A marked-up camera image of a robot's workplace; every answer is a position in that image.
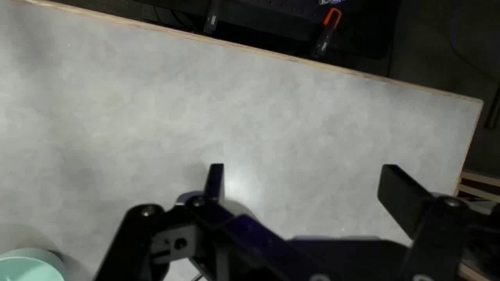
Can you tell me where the mint green ceramic bowl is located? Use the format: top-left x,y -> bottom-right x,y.
0,249 -> 66,281

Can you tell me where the black red-handled clamp tool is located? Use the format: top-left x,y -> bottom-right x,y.
311,9 -> 342,60

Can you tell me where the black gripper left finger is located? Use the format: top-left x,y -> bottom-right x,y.
94,165 -> 225,281

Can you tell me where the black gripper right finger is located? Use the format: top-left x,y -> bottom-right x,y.
377,165 -> 467,281

